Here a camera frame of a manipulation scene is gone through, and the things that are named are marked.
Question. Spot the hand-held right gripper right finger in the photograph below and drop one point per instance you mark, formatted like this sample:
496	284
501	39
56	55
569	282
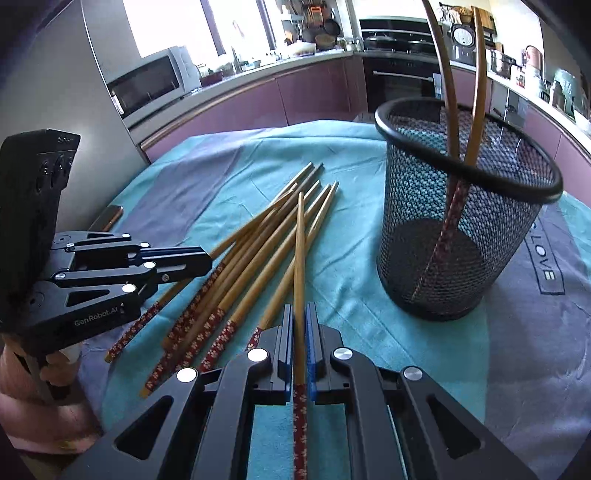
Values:
312	364

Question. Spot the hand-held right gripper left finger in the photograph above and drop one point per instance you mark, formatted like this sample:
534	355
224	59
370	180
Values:
289	364

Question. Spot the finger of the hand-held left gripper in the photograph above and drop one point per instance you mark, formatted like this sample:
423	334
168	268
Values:
101	242
184	263

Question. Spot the pile of bamboo chopsticks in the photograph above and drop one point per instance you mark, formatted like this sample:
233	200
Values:
244	251

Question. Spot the single red-patterned bamboo chopstick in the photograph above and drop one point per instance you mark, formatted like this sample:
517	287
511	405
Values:
480	83
300	277
449	83

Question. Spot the black mesh utensil holder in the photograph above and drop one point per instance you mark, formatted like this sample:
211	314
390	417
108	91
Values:
461	258

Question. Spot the person's left hand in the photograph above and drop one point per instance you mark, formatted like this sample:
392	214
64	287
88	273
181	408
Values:
23	415

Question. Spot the brown wooden object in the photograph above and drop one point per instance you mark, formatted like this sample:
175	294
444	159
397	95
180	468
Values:
110	218

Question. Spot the stainless steel refrigerator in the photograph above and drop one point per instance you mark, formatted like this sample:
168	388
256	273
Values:
69	69

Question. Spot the teal and purple blanket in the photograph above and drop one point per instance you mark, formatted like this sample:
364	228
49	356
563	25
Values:
360	230

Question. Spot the white microwave oven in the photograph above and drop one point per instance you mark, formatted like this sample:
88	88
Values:
147	83

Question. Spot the purple kitchen cabinets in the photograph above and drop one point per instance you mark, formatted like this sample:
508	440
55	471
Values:
258	101

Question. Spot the kitchen window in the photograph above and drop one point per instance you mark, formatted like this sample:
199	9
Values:
161	23

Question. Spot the brown bowl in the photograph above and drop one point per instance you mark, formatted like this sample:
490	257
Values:
325	42

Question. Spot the black built-in oven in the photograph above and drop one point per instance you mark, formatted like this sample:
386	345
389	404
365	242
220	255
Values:
397	85

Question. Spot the hanging frying pan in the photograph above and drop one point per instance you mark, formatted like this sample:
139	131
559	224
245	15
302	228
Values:
331	26

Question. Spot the black gas stove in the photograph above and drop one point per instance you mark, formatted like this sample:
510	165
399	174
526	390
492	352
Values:
392	34

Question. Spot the silver cooking pot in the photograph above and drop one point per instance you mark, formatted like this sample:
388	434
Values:
502	62

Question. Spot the teal storage jar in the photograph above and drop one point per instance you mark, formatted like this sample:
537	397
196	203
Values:
564	90

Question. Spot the copper pot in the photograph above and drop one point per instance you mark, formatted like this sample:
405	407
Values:
534	56

